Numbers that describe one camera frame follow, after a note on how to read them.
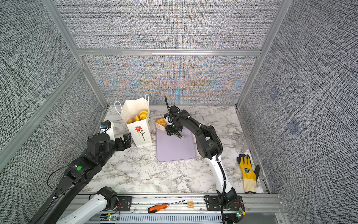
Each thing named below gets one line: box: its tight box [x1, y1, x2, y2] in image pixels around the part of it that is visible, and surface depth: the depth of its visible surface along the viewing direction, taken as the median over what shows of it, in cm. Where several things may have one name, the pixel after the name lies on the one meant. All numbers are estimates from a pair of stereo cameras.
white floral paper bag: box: [114, 94, 153, 148], surface depth 90 cm
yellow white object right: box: [236, 153, 260, 194], surface depth 83 cm
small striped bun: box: [139, 109, 149, 120], surface depth 89 cm
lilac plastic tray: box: [156, 126, 196, 162], surface depth 95 cm
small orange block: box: [187, 200, 194, 209], surface depth 75 cm
